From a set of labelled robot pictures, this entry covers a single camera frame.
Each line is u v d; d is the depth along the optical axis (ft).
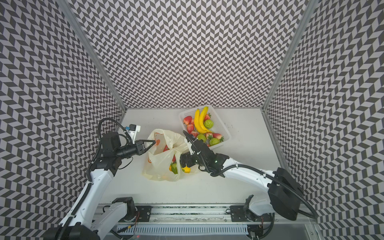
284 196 1.34
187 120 3.36
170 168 2.21
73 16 2.47
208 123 3.34
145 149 2.24
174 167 2.24
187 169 2.63
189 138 2.27
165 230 2.27
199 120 3.34
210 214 2.46
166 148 2.84
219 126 3.31
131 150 2.10
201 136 3.16
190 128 3.34
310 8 2.23
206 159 1.93
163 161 2.14
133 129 2.22
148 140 2.33
